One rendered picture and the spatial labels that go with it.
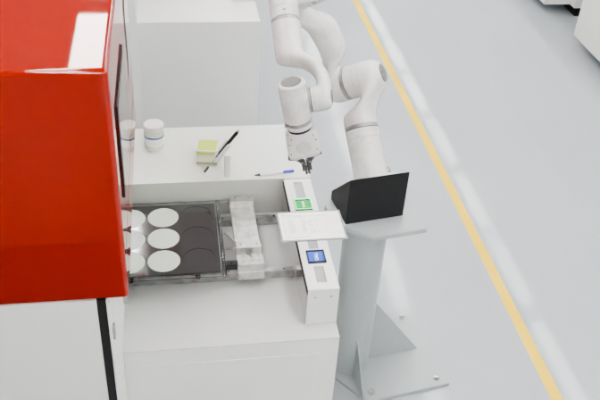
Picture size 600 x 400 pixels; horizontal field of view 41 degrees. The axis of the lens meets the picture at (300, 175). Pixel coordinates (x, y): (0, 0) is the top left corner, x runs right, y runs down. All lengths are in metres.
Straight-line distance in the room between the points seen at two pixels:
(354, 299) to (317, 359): 0.66
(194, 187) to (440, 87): 3.03
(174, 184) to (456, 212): 2.00
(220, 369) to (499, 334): 1.63
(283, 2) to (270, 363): 1.09
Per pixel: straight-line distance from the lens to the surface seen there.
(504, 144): 4.97
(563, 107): 5.52
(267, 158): 2.83
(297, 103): 2.36
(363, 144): 2.77
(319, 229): 2.53
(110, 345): 2.04
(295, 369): 2.46
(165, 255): 2.52
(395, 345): 3.45
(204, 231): 2.61
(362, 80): 2.80
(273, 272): 2.54
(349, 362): 3.31
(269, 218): 2.74
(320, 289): 2.33
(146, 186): 2.72
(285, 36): 2.44
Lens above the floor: 2.55
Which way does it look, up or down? 35 degrees down
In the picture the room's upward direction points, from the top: 4 degrees clockwise
